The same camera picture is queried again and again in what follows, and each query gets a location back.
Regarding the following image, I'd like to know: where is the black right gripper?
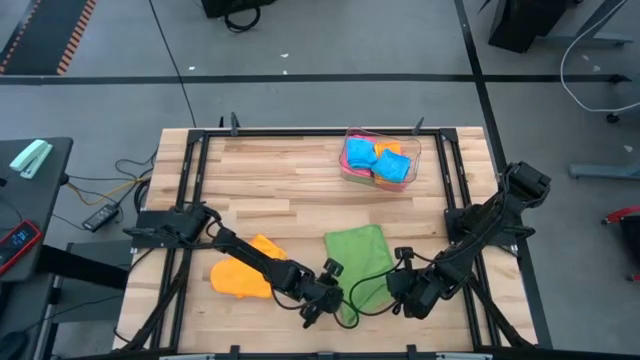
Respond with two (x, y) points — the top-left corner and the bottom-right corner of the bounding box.
(385, 246), (437, 320)

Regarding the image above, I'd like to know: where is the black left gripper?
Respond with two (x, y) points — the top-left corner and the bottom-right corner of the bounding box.
(298, 258), (347, 329)

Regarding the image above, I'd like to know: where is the blue microfiber towel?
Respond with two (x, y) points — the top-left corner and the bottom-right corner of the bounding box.
(346, 138), (379, 170)
(371, 148), (413, 184)

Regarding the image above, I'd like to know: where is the clear plastic bin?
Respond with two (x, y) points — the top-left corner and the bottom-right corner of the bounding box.
(338, 127), (423, 193)

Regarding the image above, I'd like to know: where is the orange microfiber towel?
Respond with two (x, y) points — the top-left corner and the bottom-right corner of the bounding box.
(209, 233), (289, 300)
(373, 141), (404, 190)

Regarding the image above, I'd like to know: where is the red and black chair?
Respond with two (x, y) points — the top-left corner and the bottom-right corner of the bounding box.
(601, 203), (640, 282)

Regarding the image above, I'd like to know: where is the gray desk foot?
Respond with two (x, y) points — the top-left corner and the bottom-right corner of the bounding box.
(568, 162), (640, 181)

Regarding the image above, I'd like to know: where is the black power adapter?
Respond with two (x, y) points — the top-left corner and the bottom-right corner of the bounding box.
(82, 203), (120, 233)

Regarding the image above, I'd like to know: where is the black cabinet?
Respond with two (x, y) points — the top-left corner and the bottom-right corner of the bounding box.
(487, 0), (569, 55)

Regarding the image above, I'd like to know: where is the black equipment box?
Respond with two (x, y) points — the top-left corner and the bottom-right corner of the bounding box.
(201, 0), (277, 20)

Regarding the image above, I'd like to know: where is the black side desk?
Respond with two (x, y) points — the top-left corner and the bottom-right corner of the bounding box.
(0, 136), (75, 284)

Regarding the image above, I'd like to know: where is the red device with display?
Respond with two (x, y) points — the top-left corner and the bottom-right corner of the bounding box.
(0, 218), (44, 276)

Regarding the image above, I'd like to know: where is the gray desk leg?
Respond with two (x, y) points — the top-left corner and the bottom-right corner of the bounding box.
(544, 0), (634, 50)

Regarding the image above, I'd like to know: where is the mint green stapler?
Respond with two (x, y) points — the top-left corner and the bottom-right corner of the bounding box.
(9, 138), (55, 180)

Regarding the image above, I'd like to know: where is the black mat with orange stripes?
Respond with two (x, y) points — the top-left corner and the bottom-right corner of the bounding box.
(0, 0), (99, 76)

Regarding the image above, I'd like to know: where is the yellow cable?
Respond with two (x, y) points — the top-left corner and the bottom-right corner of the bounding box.
(67, 174), (154, 207)

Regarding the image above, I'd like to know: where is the white floor cable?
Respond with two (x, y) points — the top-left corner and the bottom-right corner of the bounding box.
(558, 0), (640, 114)

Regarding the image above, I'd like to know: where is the coiled black cable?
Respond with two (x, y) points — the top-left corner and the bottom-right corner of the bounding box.
(223, 5), (262, 34)

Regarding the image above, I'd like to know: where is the thin black floor cable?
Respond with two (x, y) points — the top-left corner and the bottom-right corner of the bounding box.
(148, 0), (197, 129)

